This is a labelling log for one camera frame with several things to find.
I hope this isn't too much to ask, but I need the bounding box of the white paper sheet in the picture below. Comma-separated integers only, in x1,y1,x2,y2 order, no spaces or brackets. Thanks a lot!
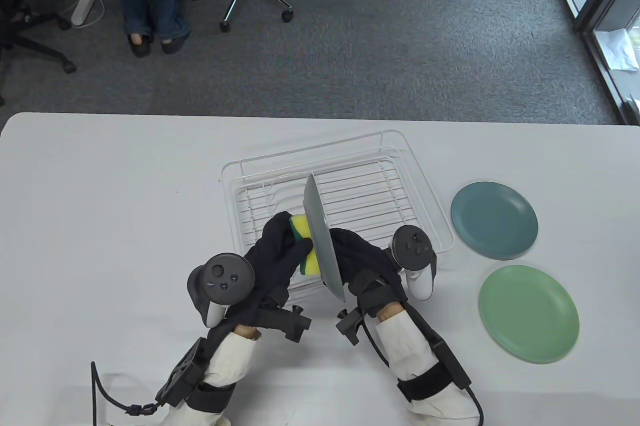
595,28,640,72

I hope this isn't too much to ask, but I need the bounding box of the person's right hand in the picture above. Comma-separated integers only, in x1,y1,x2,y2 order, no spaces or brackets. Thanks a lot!
327,228,408,308

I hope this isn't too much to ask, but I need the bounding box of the black left forearm sensor box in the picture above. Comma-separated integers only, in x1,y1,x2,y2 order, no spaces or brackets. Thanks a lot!
155,339,208,409

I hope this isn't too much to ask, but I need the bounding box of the white wire dish rack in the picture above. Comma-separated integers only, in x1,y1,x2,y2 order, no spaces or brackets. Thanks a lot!
221,130,456,297

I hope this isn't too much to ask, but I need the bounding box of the black braided lanyard cable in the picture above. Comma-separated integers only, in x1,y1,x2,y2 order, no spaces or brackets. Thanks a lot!
90,361,163,426

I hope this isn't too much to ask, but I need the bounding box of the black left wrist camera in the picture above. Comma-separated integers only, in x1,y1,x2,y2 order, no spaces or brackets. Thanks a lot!
255,304,313,343

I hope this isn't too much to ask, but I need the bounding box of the person's left hand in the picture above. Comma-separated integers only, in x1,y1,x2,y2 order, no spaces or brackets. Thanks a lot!
245,212,315,305

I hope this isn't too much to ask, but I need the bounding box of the grey plate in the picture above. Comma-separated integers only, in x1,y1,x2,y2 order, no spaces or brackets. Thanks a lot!
303,174,347,303

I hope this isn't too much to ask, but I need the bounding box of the teal plate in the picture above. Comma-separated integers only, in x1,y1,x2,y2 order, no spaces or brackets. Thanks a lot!
450,181,539,261

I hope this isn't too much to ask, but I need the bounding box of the black right forearm power box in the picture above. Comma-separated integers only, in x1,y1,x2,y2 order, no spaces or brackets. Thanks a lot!
425,331,473,392

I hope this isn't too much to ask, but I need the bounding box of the black right forearm cable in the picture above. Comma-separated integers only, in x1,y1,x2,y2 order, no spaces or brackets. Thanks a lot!
465,386,486,426

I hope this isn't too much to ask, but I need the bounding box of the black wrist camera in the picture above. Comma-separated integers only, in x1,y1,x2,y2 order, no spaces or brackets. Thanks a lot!
255,304,313,343
335,309,373,346

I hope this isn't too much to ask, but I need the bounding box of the person's left forearm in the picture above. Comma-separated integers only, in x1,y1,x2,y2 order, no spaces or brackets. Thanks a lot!
155,326,263,426

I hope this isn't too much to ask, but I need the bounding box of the light green plate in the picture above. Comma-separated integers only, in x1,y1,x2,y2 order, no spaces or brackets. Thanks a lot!
478,265,581,364

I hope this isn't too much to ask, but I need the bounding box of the person's right forearm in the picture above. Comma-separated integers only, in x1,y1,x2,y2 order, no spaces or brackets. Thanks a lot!
372,299,483,426

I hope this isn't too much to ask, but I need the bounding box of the black white left controller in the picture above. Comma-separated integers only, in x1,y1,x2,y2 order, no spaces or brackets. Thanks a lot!
186,253,256,329

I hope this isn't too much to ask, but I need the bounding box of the yellow green sponge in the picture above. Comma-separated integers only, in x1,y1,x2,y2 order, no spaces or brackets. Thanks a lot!
290,214,323,277

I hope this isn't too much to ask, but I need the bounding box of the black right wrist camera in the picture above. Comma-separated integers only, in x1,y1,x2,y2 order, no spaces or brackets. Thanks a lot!
335,309,373,346

